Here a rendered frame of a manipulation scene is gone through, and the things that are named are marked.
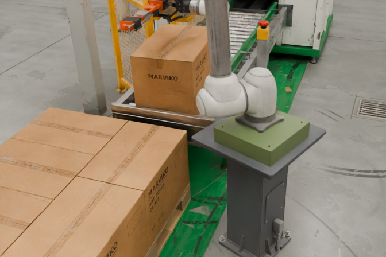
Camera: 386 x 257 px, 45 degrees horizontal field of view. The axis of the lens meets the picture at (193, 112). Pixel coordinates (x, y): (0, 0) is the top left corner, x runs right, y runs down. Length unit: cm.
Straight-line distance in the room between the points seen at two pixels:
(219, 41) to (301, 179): 156
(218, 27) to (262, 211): 101
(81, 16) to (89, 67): 44
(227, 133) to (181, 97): 69
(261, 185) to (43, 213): 107
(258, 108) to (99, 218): 91
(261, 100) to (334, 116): 198
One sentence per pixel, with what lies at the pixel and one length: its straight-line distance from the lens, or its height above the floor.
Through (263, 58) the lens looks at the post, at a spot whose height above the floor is 80.
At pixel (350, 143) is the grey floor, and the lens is 380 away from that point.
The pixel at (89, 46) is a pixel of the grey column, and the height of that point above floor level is 66.
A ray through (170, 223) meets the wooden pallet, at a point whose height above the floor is 2.
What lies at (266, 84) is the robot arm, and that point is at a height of 107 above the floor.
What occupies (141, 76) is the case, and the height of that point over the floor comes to 82.
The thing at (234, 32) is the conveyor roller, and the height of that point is 53.
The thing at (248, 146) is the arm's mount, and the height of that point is 81.
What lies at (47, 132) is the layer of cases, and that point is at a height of 54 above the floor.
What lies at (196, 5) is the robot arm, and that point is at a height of 129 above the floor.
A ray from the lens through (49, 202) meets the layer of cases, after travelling 243.
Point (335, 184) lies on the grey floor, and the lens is 335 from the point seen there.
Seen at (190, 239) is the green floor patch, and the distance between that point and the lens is 288.
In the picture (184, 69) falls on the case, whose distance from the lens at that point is 276.
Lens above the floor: 204
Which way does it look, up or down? 30 degrees down
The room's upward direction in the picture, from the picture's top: 2 degrees counter-clockwise
